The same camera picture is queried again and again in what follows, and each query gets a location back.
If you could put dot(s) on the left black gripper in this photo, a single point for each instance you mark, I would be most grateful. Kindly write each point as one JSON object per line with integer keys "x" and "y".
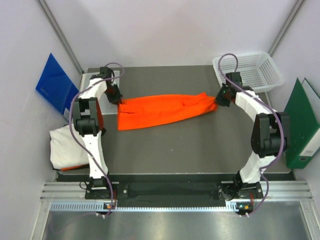
{"x": 116, "y": 99}

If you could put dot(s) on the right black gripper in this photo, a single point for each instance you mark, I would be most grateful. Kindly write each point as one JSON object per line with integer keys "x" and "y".
{"x": 218, "y": 99}

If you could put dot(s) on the orange t-shirt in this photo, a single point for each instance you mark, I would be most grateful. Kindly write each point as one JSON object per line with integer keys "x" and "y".
{"x": 156, "y": 110}

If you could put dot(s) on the white plastic basket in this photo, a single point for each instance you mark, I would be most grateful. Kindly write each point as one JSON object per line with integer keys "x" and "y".
{"x": 258, "y": 70}

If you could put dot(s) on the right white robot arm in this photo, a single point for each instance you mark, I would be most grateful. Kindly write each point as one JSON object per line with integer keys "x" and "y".
{"x": 269, "y": 139}

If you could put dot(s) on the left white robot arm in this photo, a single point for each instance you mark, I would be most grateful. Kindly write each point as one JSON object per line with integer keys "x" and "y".
{"x": 86, "y": 126}

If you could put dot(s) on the white folded t-shirt stack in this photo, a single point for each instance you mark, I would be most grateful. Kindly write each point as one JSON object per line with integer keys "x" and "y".
{"x": 65, "y": 153}

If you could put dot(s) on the translucent plastic sheet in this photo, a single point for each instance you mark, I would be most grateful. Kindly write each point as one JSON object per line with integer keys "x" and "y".
{"x": 105, "y": 106}

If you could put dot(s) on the blue folder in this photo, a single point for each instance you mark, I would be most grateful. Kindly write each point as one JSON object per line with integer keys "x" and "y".
{"x": 56, "y": 87}

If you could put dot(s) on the green binder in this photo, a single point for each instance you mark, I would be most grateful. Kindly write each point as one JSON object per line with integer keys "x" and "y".
{"x": 303, "y": 108}

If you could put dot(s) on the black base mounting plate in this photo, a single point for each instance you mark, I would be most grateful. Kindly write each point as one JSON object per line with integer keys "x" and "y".
{"x": 170, "y": 190}

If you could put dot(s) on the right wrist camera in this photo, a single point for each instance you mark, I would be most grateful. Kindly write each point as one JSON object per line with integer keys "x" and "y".
{"x": 235, "y": 77}

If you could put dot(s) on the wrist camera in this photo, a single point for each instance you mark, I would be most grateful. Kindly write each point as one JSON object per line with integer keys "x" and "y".
{"x": 235, "y": 77}
{"x": 106, "y": 72}

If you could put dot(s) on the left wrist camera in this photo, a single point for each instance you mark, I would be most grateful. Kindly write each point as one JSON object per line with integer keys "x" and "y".
{"x": 106, "y": 72}

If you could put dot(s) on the aluminium rail frame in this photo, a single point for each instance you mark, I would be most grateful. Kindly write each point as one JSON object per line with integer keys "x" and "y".
{"x": 177, "y": 211}

